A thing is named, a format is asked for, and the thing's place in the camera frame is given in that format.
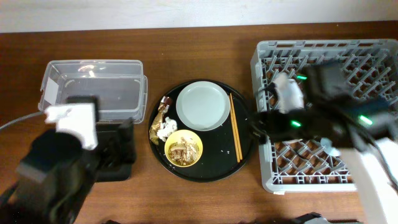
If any wooden chopstick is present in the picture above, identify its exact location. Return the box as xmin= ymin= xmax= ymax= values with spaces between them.
xmin=229 ymin=94 xmax=240 ymax=163
xmin=231 ymin=93 xmax=243 ymax=162

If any grey round plate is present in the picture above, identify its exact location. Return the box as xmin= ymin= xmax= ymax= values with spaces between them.
xmin=176 ymin=81 xmax=231 ymax=131

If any light blue plastic cup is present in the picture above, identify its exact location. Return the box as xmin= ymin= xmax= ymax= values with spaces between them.
xmin=320 ymin=138 xmax=341 ymax=157

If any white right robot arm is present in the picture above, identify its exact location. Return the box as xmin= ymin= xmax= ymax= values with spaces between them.
xmin=248 ymin=62 xmax=397 ymax=223

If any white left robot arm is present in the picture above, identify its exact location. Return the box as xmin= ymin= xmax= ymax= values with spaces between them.
xmin=1 ymin=118 xmax=136 ymax=223

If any grey plastic dishwasher rack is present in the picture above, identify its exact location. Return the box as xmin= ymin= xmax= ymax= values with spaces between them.
xmin=251 ymin=39 xmax=397 ymax=194

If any black rectangular tray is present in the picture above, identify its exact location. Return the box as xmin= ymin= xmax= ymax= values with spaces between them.
xmin=93 ymin=123 xmax=134 ymax=183

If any crumpled white tissue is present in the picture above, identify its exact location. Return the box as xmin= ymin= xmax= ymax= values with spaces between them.
xmin=157 ymin=117 xmax=178 ymax=142

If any clear plastic bin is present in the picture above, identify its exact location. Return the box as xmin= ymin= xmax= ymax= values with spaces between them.
xmin=38 ymin=60 xmax=148 ymax=124

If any yellow bowl with food scraps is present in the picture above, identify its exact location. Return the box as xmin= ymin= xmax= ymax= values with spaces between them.
xmin=164 ymin=130 xmax=203 ymax=167

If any gold brown snack wrapper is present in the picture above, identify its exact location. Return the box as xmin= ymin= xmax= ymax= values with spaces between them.
xmin=149 ymin=96 xmax=172 ymax=146

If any round black serving tray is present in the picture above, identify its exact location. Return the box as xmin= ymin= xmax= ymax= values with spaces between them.
xmin=149 ymin=80 xmax=258 ymax=182

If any black object at bottom edge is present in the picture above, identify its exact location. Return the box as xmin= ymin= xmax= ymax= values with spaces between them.
xmin=291 ymin=212 xmax=330 ymax=224

